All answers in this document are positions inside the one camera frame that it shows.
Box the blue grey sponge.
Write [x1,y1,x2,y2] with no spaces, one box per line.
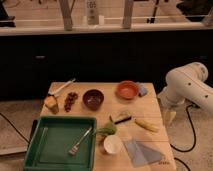
[137,83,148,97]

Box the yellow toy bread block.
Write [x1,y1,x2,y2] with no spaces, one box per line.
[44,96,59,114]

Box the yellow toy corn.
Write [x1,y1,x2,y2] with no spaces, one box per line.
[135,119,159,132]

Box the orange bowl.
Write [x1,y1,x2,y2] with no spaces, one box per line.
[116,80,139,100]

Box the white cup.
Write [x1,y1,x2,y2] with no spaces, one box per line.
[103,135,122,154]

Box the toy grape bunch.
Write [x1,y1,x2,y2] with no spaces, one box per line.
[64,92,78,112]

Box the metal fork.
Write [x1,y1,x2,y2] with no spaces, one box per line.
[69,127,92,156]

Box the grey blue towel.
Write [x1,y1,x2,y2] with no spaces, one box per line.
[124,139,163,167]

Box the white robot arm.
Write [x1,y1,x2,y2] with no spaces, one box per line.
[157,62,213,126]

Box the purple bowl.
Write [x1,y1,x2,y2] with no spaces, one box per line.
[82,89,104,110]

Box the black cable left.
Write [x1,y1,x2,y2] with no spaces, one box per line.
[0,112,31,145]

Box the black power cable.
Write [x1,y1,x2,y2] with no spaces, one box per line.
[169,103,201,171]

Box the black handled brush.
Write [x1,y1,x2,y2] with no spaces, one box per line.
[109,112,132,124]

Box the green toy broccoli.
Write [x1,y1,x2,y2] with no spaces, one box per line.
[97,122,117,136]

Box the green plastic tray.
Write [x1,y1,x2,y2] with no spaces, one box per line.
[23,116,96,171]

